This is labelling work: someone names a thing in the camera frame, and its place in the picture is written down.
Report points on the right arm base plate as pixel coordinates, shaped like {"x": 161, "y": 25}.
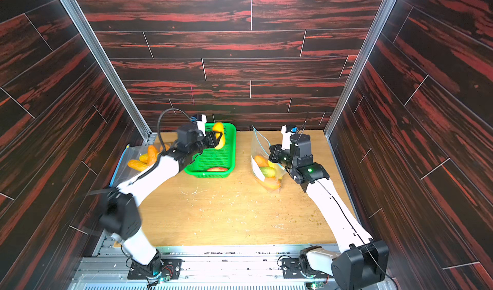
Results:
{"x": 291, "y": 269}

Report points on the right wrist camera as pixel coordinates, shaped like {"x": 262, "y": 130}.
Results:
{"x": 287, "y": 131}

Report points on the curved yellow mango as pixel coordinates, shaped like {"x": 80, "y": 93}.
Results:
{"x": 218, "y": 129}

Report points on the aluminium front rail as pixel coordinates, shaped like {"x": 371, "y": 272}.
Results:
{"x": 201, "y": 267}

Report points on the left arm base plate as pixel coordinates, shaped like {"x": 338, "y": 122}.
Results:
{"x": 163, "y": 270}

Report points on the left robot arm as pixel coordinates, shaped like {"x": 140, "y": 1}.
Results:
{"x": 121, "y": 216}

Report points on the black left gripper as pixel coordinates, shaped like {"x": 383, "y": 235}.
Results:
{"x": 211, "y": 140}

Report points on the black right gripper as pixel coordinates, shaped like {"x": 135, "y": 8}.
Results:
{"x": 277, "y": 153}

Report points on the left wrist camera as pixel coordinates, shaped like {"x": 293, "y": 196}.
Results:
{"x": 200, "y": 120}

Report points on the green plastic basket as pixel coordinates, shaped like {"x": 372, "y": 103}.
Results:
{"x": 224, "y": 158}

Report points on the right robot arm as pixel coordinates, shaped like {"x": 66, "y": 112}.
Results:
{"x": 361, "y": 261}

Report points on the clear zip-top bag blue zipper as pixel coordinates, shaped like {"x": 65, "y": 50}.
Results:
{"x": 123, "y": 172}

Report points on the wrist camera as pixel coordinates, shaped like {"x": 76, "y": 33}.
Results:
{"x": 200, "y": 120}
{"x": 287, "y": 131}

